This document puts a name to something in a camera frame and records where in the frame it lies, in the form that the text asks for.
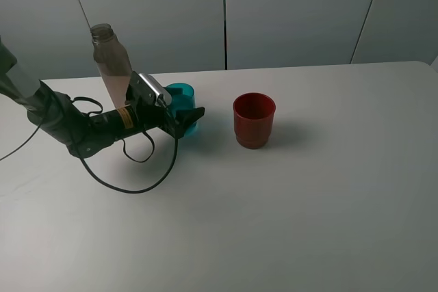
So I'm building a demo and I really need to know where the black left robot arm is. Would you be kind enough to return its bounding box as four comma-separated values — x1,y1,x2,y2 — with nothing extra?
1,45,205,158

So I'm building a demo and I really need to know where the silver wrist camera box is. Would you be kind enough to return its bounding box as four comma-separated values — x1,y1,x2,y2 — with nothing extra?
138,73,172,105

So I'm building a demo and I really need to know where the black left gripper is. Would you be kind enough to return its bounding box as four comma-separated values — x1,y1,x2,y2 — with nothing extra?
125,72,205,137

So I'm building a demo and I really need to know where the red plastic cup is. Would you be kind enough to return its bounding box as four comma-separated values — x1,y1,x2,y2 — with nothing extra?
233,92,276,149

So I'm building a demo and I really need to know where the smoky transparent plastic bottle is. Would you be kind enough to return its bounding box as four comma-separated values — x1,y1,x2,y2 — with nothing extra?
90,23,132,108

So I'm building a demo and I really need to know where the black camera cable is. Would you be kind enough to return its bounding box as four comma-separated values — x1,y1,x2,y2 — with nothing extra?
0,96,179,194

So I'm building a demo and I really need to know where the teal transparent plastic cup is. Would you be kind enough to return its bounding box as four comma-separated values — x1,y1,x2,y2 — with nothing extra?
166,83,198,140

